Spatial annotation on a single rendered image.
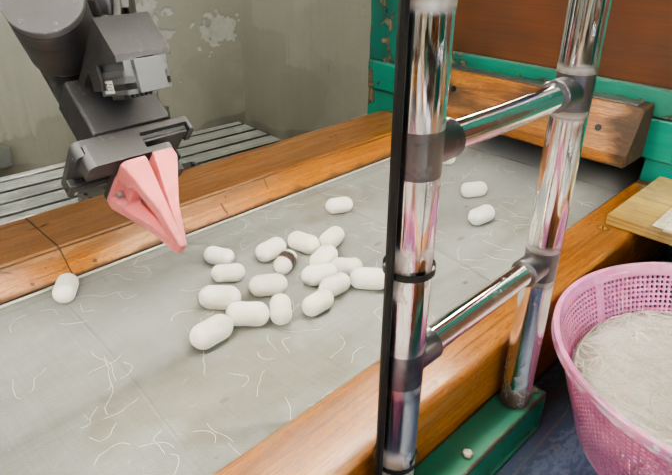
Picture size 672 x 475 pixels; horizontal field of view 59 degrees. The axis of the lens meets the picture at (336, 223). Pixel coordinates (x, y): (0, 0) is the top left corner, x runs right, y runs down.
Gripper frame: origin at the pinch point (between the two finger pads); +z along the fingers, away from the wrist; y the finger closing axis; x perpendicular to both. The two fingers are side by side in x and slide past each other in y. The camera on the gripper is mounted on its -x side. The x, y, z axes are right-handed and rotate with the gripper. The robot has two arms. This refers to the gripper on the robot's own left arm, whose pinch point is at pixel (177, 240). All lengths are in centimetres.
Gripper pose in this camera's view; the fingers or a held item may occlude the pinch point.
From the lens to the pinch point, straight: 50.4
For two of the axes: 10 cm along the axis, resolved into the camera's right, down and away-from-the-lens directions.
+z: 5.3, 8.3, -1.7
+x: -4.6, 4.5, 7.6
